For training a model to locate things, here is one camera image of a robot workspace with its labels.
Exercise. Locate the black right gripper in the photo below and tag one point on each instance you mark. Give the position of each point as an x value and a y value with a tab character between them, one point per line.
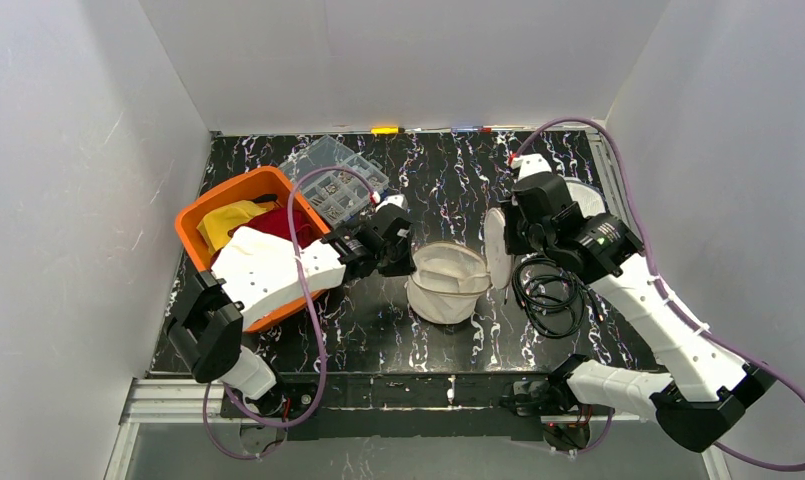
514	230

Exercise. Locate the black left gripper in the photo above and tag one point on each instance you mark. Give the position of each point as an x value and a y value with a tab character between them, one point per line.
398	246

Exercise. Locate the white mesh bag blue trim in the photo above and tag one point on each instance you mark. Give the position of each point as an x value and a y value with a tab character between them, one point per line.
590	200

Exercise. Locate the white mesh bag beige trim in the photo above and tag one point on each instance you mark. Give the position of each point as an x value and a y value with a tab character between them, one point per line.
449	278

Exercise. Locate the plain white bra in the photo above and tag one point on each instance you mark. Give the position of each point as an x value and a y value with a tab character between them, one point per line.
253	261

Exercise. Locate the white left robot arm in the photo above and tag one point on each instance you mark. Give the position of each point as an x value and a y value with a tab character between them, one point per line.
208	334

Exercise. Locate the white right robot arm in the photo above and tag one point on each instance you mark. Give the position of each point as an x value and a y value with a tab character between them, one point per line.
705	389

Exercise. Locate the clear plastic screw box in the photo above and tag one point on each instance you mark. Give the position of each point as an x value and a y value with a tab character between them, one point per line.
336	196

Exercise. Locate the orange plastic basin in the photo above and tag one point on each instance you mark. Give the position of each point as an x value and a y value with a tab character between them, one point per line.
246	186

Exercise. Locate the yellow cloth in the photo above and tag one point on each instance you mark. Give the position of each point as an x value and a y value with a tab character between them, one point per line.
216	226

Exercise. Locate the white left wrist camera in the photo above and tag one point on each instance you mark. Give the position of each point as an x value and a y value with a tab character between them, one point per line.
398	200

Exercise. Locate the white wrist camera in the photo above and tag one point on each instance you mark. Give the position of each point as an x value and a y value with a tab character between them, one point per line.
398	200
529	164

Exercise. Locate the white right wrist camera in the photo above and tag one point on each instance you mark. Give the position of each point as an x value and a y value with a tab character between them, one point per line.
529	164

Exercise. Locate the yellow marker on wall edge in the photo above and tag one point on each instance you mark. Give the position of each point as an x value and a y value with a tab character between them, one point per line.
386	130

